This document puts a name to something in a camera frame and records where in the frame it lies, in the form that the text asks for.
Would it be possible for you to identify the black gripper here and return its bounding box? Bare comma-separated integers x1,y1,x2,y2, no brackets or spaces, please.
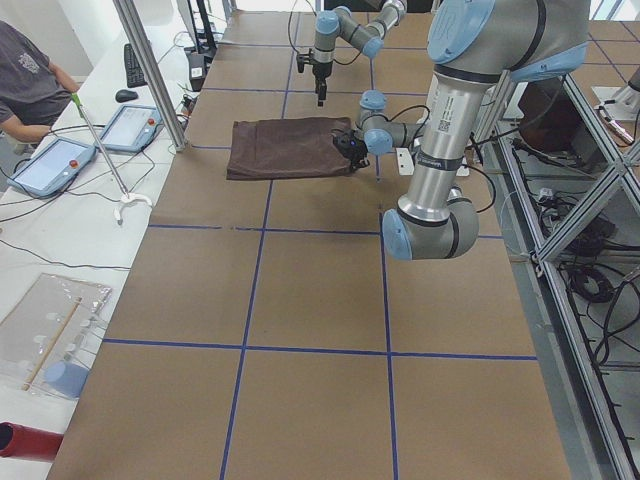
313,62,332,106
332,129,370,168

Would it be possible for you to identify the dark brown t-shirt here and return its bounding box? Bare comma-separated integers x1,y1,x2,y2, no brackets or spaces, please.
226,117,354,180

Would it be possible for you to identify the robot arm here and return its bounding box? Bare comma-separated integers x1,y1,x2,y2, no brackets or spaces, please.
356,1,590,260
297,0,407,107

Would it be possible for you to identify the black box with label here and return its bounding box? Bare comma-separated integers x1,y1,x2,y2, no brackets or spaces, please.
187,52,207,92

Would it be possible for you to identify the black keyboard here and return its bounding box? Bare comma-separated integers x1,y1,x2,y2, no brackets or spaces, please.
123,43,147,88

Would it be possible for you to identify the far teach pendant tablet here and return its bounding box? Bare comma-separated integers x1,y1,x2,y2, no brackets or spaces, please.
100,104,162,153

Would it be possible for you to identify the teach pendant tablet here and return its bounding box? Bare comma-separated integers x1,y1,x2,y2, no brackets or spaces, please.
100,104,162,153
7,138,97,198

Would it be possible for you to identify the black computer mouse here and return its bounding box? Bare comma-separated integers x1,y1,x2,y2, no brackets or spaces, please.
114,89,139,103

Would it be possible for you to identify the near teach pendant tablet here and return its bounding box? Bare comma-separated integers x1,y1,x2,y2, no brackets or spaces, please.
7,138,97,198

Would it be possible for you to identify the seated person grey shirt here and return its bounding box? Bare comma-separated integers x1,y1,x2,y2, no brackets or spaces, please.
1,22,79,144

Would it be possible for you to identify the wooden stick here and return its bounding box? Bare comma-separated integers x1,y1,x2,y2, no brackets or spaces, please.
21,297,82,391

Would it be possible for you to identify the clear plastic bag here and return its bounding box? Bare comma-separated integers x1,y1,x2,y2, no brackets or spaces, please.
1,274,112,399

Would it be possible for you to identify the blue cup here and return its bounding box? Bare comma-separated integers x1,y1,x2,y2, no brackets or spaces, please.
44,361,89,399

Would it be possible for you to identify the red cylinder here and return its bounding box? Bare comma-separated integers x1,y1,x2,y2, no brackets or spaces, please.
1,422,64,462

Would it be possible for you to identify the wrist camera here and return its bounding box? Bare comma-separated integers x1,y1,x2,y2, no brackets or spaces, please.
296,49,315,74

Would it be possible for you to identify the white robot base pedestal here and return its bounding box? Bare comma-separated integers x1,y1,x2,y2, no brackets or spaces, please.
395,147,470,177

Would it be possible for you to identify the aluminium frame post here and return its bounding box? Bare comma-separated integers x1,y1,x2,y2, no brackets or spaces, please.
113,0,186,152

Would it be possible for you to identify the reacher stick green handle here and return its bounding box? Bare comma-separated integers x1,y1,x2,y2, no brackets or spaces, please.
71,93,153,226

